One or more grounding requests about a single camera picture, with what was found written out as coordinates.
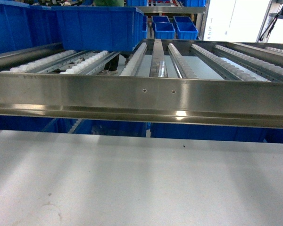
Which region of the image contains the stainless steel roller shelf rack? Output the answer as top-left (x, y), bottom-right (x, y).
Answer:
top-left (0, 39), bottom-right (283, 128)

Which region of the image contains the blue bin under shelf right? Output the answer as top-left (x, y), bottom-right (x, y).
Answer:
top-left (150, 123), bottom-right (283, 144)

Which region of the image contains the blue bin under shelf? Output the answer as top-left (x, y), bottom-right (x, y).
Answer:
top-left (150, 123), bottom-right (283, 144)
top-left (0, 115), bottom-right (150, 137)

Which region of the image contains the blue bin under shelf left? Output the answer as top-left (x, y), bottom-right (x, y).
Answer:
top-left (0, 115), bottom-right (150, 137)

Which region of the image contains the person in green shirt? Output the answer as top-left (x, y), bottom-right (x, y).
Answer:
top-left (92, 0), bottom-right (130, 75)

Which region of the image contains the small blue background bin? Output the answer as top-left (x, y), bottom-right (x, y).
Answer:
top-left (151, 16), bottom-right (175, 40)
top-left (173, 16), bottom-right (198, 40)

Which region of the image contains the large blue bin on rack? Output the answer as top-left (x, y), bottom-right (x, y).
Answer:
top-left (0, 0), bottom-right (144, 54)

